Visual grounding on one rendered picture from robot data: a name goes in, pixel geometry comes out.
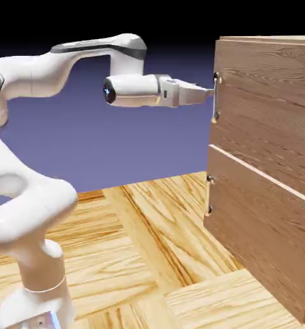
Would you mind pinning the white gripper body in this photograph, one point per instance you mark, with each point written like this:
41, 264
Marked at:
189, 93

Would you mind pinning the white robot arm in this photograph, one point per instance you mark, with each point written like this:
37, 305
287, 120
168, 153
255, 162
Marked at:
26, 200

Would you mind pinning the large wood cabinet door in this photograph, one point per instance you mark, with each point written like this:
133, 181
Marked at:
265, 102

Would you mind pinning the light wood cabinet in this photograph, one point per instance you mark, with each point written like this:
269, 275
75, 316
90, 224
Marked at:
265, 180

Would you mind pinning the small wood cabinet door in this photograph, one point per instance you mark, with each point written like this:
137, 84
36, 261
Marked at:
258, 226

